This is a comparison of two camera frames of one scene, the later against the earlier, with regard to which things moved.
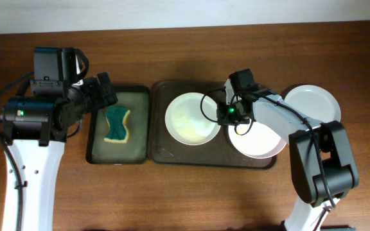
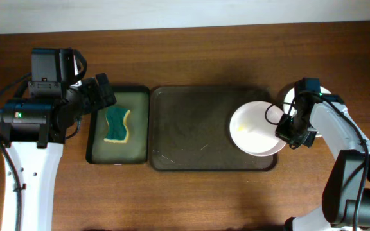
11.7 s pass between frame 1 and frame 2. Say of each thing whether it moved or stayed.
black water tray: stayed
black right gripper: moved
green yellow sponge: stayed
